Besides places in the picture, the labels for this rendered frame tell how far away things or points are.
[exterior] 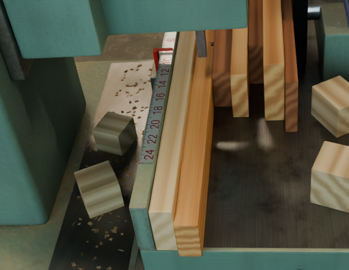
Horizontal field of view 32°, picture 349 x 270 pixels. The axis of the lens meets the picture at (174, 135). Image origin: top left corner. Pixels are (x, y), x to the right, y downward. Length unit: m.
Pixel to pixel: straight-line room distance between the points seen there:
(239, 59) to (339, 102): 0.11
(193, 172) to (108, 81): 0.39
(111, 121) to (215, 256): 0.30
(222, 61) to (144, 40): 1.85
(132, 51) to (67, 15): 1.87
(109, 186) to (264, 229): 0.21
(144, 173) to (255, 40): 0.22
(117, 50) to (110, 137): 1.72
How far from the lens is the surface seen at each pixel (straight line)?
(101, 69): 0.92
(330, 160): 0.53
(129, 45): 2.47
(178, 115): 0.57
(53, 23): 0.57
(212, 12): 0.58
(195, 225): 0.49
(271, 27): 0.65
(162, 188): 0.51
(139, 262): 0.63
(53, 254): 0.68
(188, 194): 0.51
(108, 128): 0.76
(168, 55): 0.65
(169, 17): 0.59
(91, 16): 0.56
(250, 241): 0.53
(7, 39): 0.59
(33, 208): 0.69
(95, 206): 0.69
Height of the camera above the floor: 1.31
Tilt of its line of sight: 41 degrees down
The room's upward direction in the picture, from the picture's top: 9 degrees counter-clockwise
